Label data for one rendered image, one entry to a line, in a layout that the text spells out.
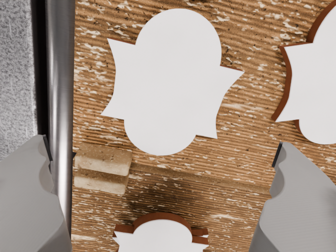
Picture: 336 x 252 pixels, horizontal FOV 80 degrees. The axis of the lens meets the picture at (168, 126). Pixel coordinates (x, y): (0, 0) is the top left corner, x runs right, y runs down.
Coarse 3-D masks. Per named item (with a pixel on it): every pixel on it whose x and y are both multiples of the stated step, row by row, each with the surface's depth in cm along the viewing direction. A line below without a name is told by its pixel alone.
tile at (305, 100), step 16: (320, 16) 17; (320, 32) 17; (288, 48) 17; (304, 48) 17; (320, 48) 17; (288, 64) 19; (304, 64) 18; (320, 64) 18; (288, 80) 19; (304, 80) 19; (320, 80) 19; (288, 96) 20; (304, 96) 20; (320, 96) 20; (288, 112) 20; (304, 112) 20; (320, 112) 20; (304, 128) 21; (320, 128) 21
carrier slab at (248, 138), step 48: (96, 0) 17; (144, 0) 17; (192, 0) 17; (240, 0) 17; (288, 0) 17; (96, 48) 19; (240, 48) 19; (96, 96) 21; (240, 96) 21; (96, 144) 23; (192, 144) 23; (240, 144) 23
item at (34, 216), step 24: (24, 144) 10; (0, 168) 8; (24, 168) 8; (48, 168) 9; (0, 192) 7; (24, 192) 7; (48, 192) 7; (0, 216) 6; (24, 216) 6; (48, 216) 6; (0, 240) 6; (24, 240) 6; (48, 240) 6
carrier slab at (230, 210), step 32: (96, 192) 27; (128, 192) 27; (160, 192) 27; (192, 192) 27; (224, 192) 27; (256, 192) 27; (96, 224) 30; (128, 224) 30; (192, 224) 30; (224, 224) 30; (256, 224) 30
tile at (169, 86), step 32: (160, 32) 17; (192, 32) 17; (128, 64) 18; (160, 64) 18; (192, 64) 18; (128, 96) 19; (160, 96) 19; (192, 96) 19; (128, 128) 21; (160, 128) 21; (192, 128) 21
